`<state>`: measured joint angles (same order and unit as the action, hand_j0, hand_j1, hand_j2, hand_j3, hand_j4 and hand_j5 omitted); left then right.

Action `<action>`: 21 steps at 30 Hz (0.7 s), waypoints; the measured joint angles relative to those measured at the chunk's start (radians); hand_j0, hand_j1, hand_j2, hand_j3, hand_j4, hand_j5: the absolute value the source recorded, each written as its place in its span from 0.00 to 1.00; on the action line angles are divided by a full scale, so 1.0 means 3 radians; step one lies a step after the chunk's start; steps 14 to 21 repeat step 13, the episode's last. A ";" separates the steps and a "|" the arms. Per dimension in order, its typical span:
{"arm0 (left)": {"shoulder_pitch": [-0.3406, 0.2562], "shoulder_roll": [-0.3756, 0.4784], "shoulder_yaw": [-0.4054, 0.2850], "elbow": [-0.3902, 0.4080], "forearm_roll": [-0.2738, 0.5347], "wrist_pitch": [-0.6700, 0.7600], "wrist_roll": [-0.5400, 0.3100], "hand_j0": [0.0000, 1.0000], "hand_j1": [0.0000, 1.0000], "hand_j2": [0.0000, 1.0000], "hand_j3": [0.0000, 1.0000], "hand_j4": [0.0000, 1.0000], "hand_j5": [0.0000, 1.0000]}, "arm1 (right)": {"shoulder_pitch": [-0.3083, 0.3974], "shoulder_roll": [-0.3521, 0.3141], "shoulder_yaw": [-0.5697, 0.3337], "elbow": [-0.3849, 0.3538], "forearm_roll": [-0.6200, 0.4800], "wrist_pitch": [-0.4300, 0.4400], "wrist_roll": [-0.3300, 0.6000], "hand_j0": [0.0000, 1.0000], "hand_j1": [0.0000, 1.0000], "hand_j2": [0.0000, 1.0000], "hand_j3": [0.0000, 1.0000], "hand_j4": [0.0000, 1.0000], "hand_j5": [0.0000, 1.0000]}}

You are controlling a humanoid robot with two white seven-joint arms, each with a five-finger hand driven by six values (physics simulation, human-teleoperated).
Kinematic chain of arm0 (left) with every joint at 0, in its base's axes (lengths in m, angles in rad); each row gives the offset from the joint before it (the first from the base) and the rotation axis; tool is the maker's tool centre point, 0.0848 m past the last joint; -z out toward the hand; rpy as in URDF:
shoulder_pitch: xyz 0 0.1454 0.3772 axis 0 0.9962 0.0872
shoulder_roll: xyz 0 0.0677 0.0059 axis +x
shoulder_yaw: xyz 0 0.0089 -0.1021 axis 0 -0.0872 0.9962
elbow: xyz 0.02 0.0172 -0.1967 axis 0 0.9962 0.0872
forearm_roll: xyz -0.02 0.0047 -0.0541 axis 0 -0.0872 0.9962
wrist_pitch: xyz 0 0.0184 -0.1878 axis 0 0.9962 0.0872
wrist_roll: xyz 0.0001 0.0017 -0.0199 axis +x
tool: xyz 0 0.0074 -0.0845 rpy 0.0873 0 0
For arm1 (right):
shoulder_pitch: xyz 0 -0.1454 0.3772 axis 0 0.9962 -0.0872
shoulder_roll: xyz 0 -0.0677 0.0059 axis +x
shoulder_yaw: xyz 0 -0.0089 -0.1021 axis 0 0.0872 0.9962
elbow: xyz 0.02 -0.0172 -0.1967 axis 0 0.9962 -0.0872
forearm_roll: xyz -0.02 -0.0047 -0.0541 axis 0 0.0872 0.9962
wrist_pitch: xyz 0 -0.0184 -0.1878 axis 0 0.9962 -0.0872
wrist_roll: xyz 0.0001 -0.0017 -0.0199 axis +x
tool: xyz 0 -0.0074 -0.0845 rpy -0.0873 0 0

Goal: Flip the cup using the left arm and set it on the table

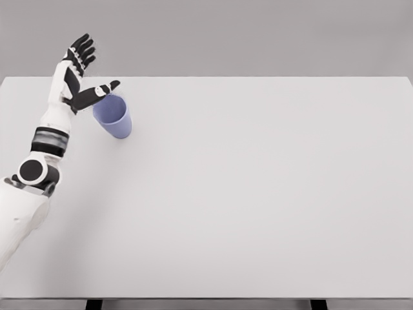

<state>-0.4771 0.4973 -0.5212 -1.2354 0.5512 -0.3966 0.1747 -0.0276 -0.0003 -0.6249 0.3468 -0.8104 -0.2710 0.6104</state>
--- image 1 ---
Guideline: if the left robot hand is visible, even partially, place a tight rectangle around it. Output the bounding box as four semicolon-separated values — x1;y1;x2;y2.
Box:
47;33;121;115

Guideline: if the lavender blue plastic cup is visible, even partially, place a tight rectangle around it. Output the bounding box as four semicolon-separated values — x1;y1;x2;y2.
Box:
92;94;132;140

